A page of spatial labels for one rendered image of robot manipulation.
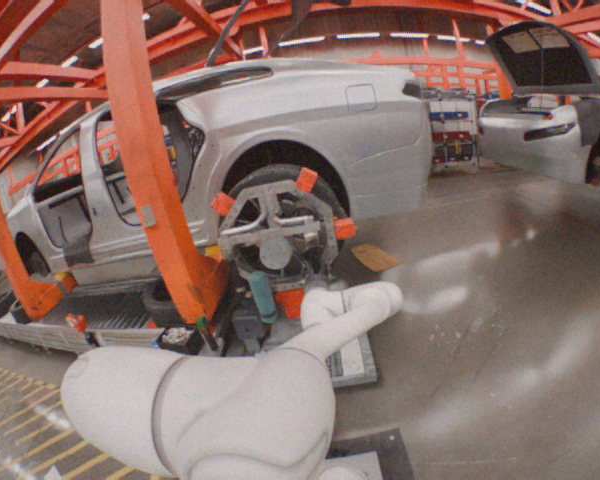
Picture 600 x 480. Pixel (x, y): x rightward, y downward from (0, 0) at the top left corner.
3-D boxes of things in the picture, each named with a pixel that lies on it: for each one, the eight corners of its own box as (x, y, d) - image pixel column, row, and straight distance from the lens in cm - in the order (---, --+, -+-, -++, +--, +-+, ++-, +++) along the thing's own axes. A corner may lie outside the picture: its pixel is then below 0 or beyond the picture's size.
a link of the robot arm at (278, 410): (331, 332, 30) (217, 337, 33) (319, 429, 13) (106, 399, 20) (339, 429, 35) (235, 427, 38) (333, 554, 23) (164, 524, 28)
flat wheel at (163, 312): (230, 276, 236) (222, 253, 227) (234, 321, 180) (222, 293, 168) (163, 295, 252) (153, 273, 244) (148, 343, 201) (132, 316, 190)
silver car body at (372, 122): (383, 170, 355) (351, 2, 389) (455, 213, 187) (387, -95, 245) (90, 233, 532) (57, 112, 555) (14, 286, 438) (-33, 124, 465)
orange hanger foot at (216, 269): (238, 262, 197) (225, 218, 186) (218, 304, 155) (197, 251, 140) (218, 265, 203) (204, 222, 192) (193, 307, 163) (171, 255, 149)
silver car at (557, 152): (613, 156, 782) (611, 87, 785) (676, 178, 721) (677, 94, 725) (459, 161, 401) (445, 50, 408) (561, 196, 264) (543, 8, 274)
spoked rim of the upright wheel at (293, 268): (310, 165, 146) (227, 195, 156) (311, 171, 123) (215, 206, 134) (337, 245, 160) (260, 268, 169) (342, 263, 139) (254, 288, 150)
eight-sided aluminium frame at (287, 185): (341, 275, 141) (325, 172, 121) (342, 282, 135) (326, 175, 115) (242, 289, 149) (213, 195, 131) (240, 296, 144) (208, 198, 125)
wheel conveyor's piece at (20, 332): (82, 311, 399) (69, 286, 388) (44, 353, 365) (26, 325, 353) (50, 311, 483) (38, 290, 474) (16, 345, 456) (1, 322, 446)
